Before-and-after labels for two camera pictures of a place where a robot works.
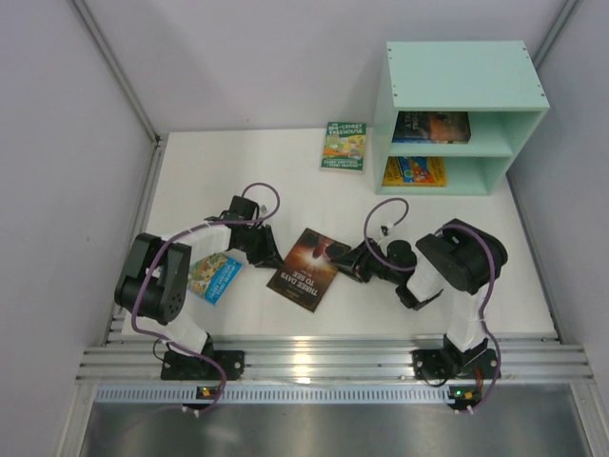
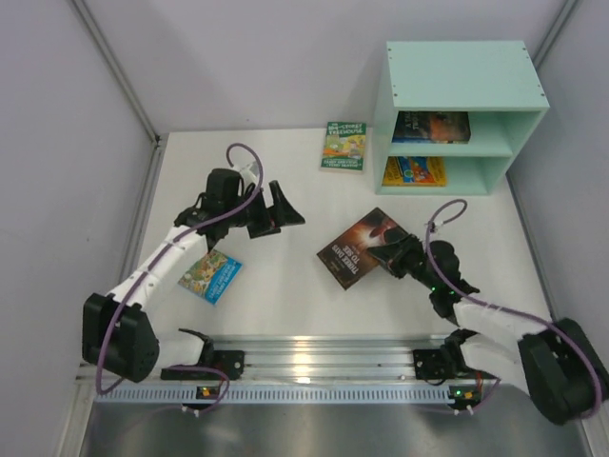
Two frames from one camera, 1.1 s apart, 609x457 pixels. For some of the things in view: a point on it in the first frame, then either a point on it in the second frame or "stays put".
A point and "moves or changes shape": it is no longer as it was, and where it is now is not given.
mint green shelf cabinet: [493, 80] stays put
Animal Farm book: [414, 139] stays put
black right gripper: [355, 262] → [402, 257]
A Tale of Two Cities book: [432, 127] stays put
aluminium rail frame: [140, 358] stays put
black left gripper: [265, 243] → [265, 215]
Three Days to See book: [308, 269] moves or changes shape
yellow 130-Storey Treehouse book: [415, 171] stays put
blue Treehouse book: [211, 276] stays put
